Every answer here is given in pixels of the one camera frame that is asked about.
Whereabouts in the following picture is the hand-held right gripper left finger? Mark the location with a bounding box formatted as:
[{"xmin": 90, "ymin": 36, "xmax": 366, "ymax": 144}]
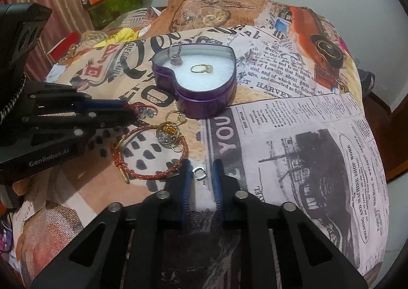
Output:
[{"xmin": 32, "ymin": 159, "xmax": 193, "ymax": 289}]

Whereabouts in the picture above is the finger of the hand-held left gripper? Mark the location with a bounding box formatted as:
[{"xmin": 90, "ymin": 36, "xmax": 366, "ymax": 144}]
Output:
[
  {"xmin": 22, "ymin": 109, "xmax": 140, "ymax": 139},
  {"xmin": 27, "ymin": 82, "xmax": 129, "ymax": 113}
]

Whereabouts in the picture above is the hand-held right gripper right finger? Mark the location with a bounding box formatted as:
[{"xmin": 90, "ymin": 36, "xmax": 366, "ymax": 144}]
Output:
[{"xmin": 212, "ymin": 158, "xmax": 378, "ymax": 289}]

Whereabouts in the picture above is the red string bracelet with beads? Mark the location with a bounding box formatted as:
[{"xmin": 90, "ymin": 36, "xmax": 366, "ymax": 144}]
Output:
[{"xmin": 122, "ymin": 102, "xmax": 157, "ymax": 120}]

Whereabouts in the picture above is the purple heart-shaped tin box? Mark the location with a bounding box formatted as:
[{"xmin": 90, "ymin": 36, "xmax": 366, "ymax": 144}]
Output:
[{"xmin": 151, "ymin": 44, "xmax": 237, "ymax": 119}]

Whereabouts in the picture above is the red flat object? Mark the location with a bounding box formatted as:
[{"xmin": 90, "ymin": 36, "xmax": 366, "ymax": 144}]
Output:
[{"xmin": 48, "ymin": 32, "xmax": 81, "ymax": 60}]

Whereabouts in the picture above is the gold and silver charm cluster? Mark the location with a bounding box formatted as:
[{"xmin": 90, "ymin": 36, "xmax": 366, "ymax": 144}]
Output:
[{"xmin": 156, "ymin": 110, "xmax": 188, "ymax": 152}]

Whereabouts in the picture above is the striped curtain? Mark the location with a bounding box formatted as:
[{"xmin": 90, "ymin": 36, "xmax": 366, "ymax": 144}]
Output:
[{"xmin": 0, "ymin": 0, "xmax": 95, "ymax": 63}]

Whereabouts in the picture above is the yellow cloth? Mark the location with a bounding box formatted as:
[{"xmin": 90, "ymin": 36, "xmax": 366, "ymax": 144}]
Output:
[{"xmin": 98, "ymin": 28, "xmax": 141, "ymax": 47}]

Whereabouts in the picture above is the newspaper print cloth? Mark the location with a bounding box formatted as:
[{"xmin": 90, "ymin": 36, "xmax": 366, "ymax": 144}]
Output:
[{"xmin": 9, "ymin": 0, "xmax": 391, "ymax": 277}]

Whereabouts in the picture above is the green container with orange lid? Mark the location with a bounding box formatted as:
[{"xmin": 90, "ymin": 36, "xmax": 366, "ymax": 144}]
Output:
[{"xmin": 83, "ymin": 0, "xmax": 154, "ymax": 30}]

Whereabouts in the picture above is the wooden furniture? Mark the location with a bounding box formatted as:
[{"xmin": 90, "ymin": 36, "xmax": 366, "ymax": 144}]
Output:
[{"xmin": 360, "ymin": 69, "xmax": 408, "ymax": 185}]

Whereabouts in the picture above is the red braided bracelet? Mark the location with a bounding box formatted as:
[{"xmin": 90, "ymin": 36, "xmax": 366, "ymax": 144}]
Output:
[{"xmin": 110, "ymin": 124, "xmax": 189, "ymax": 185}]

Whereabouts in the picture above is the silver ring with stone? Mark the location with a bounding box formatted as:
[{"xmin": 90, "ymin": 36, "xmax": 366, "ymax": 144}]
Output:
[{"xmin": 168, "ymin": 45, "xmax": 183, "ymax": 65}]

